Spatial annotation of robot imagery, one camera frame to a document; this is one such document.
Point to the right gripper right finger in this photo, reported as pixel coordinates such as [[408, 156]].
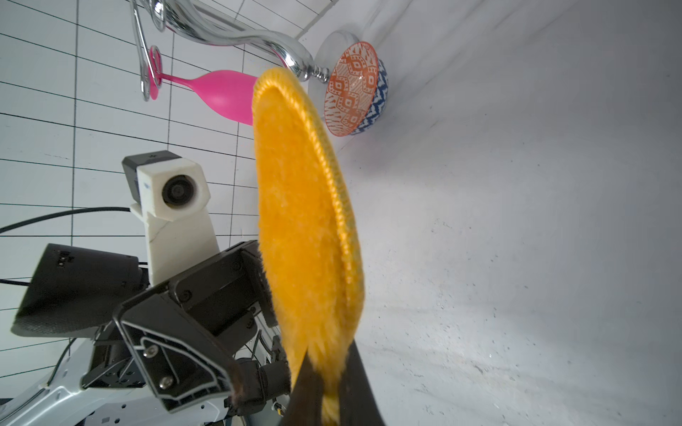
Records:
[[357, 405]]

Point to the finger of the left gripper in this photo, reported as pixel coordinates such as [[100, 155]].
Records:
[[182, 362]]

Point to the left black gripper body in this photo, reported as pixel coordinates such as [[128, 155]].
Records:
[[228, 294]]

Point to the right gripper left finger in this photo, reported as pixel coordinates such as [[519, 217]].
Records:
[[306, 400]]

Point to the yellow insole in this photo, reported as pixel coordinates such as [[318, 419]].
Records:
[[307, 234]]

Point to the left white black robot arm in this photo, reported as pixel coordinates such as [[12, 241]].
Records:
[[72, 296]]

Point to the pink plastic wine glass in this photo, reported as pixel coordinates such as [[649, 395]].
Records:
[[228, 93]]

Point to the silver metal glass rack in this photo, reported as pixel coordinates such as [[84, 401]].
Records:
[[183, 18]]

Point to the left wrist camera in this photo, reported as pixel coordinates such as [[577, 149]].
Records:
[[170, 196]]

